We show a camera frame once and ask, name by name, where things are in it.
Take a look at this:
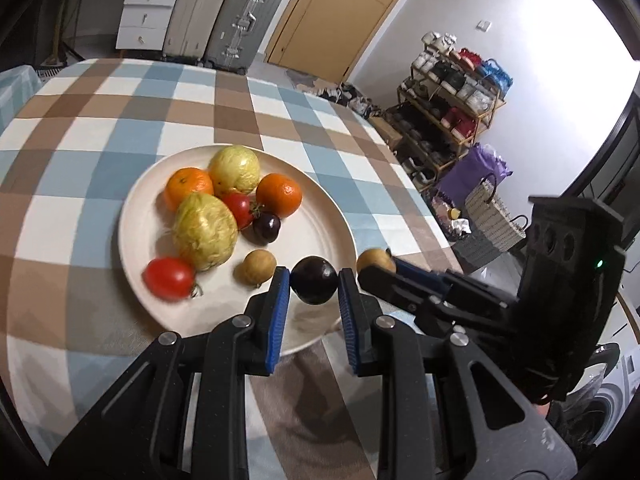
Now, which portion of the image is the wooden shoe rack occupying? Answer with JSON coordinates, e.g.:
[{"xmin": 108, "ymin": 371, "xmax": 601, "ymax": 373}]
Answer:
[{"xmin": 383, "ymin": 30, "xmax": 513, "ymax": 192}]

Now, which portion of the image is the wooden door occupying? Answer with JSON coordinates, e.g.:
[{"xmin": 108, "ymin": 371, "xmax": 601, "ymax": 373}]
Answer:
[{"xmin": 262, "ymin": 0, "xmax": 399, "ymax": 82}]

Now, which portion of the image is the silver suitcase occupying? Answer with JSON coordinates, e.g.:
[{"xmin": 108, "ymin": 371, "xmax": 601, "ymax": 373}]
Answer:
[{"xmin": 203, "ymin": 0, "xmax": 282, "ymax": 75}]

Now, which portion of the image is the checkered tablecloth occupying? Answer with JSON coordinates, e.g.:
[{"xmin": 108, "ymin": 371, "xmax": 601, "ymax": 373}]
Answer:
[{"xmin": 1, "ymin": 60, "xmax": 457, "ymax": 479}]

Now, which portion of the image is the white drawer cabinet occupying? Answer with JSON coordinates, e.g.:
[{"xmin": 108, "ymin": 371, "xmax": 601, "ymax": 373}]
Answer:
[{"xmin": 115, "ymin": 0, "xmax": 176, "ymax": 51}]

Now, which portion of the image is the dark purple plum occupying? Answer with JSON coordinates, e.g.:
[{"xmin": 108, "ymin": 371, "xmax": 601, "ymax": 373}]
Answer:
[
  {"xmin": 290, "ymin": 256, "xmax": 338, "ymax": 304},
  {"xmin": 252, "ymin": 212, "xmax": 281, "ymax": 245}
]

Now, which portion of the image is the wrinkled yellow guava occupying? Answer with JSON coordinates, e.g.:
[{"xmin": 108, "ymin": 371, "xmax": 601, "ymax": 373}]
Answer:
[{"xmin": 172, "ymin": 192, "xmax": 239, "ymax": 272}]

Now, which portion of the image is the purple bag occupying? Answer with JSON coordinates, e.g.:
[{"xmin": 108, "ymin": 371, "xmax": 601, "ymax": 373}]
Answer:
[{"xmin": 436, "ymin": 143, "xmax": 512, "ymax": 207}]

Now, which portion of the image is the beige suitcase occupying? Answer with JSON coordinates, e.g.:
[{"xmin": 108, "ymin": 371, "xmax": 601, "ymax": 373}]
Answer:
[{"xmin": 163, "ymin": 0, "xmax": 224, "ymax": 61}]

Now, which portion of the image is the woven basket bag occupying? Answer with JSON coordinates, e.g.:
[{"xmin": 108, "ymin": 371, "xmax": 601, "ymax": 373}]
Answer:
[{"xmin": 464, "ymin": 174, "xmax": 529, "ymax": 252}]

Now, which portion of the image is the red tomato with stem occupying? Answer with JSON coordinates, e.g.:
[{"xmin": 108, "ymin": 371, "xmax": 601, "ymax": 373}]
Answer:
[{"xmin": 221, "ymin": 192, "xmax": 262, "ymax": 231}]

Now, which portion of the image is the brown longan fruit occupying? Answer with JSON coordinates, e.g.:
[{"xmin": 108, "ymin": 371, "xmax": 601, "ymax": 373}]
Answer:
[
  {"xmin": 233, "ymin": 249, "xmax": 277, "ymax": 287},
  {"xmin": 356, "ymin": 248, "xmax": 396, "ymax": 273}
]

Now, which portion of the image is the smooth yellow guava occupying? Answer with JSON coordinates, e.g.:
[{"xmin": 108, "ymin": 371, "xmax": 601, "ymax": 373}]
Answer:
[{"xmin": 208, "ymin": 145, "xmax": 260, "ymax": 196}]

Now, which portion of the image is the large cream plate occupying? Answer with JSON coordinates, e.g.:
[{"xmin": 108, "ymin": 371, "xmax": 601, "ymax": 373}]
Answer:
[{"xmin": 118, "ymin": 144, "xmax": 357, "ymax": 337}]

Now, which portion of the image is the black storage basket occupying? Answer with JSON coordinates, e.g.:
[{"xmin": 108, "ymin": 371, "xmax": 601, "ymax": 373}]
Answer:
[{"xmin": 431, "ymin": 194, "xmax": 489, "ymax": 268}]

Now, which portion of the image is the large orange mandarin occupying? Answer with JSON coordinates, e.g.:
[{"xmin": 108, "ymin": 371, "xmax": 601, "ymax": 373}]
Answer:
[{"xmin": 256, "ymin": 174, "xmax": 303, "ymax": 218}]

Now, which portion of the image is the small checkered side table cloth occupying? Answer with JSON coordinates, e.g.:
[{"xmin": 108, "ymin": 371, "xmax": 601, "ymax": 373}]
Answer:
[{"xmin": 0, "ymin": 65, "xmax": 42, "ymax": 132}]

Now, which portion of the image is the oblong red tomato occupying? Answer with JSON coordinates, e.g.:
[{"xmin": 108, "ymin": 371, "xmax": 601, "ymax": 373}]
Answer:
[{"xmin": 142, "ymin": 257, "xmax": 203, "ymax": 302}]

